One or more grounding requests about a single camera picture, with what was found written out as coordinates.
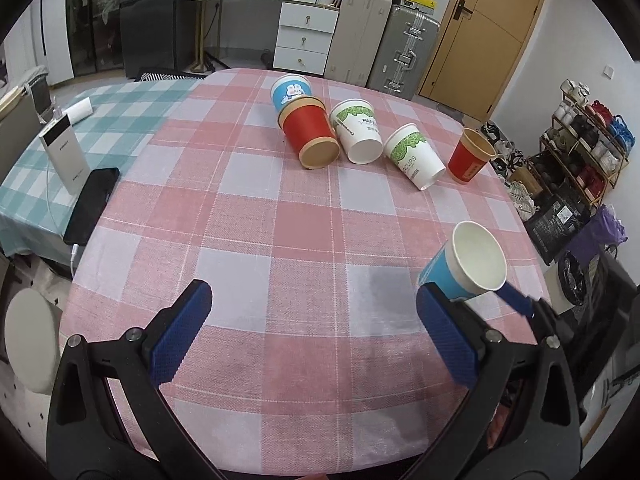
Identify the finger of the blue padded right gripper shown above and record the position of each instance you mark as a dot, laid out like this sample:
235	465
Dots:
516	300

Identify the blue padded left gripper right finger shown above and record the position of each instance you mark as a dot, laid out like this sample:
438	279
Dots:
460	337

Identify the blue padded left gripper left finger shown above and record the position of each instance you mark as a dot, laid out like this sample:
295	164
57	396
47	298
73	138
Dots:
171	332

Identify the blue bunny paper cup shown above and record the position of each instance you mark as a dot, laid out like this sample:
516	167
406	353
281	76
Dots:
468	265

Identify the red paper cup upright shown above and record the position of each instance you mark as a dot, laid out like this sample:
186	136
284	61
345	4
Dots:
472	152

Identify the white green paper cup right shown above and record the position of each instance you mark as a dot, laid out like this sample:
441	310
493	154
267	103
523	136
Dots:
408	149

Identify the white green paper cup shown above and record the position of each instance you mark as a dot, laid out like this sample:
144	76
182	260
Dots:
356	128
408	149

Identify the white green paper cup left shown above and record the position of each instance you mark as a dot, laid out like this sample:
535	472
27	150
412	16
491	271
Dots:
356	128

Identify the red paper cup lying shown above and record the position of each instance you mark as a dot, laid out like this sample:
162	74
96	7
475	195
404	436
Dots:
306	126

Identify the blue paper cup lying far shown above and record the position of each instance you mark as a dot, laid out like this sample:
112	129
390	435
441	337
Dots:
288	88

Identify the black printed bag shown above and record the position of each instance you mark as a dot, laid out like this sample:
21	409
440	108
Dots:
554	226

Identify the purple bag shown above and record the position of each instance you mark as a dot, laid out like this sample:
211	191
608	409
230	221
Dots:
602	230

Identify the pink checked tablecloth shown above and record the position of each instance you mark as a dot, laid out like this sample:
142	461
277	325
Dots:
313	358

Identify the shoe rack with shoes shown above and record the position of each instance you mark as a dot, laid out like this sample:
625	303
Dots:
590	144

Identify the black smartphone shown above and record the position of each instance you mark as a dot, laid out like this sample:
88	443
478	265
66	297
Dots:
90	205

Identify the teal checked tablecloth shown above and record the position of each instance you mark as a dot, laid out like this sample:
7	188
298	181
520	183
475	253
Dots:
40	191

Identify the white power bank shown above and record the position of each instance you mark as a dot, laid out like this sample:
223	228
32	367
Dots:
60	142

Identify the white paper roll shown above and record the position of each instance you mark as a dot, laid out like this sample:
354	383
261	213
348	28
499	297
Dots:
79	111

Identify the silver suitcase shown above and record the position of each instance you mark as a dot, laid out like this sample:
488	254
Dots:
406	46

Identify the wooden door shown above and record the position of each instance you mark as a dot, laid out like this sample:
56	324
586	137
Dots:
477	50

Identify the beige suitcase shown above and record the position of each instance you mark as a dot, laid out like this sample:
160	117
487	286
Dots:
358	34

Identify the black refrigerator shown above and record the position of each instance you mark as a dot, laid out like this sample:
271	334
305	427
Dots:
157	33

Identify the white drawer desk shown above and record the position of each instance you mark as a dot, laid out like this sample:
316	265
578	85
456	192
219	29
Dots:
290	35

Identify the glass door cabinet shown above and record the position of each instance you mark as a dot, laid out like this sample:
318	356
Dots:
93	32

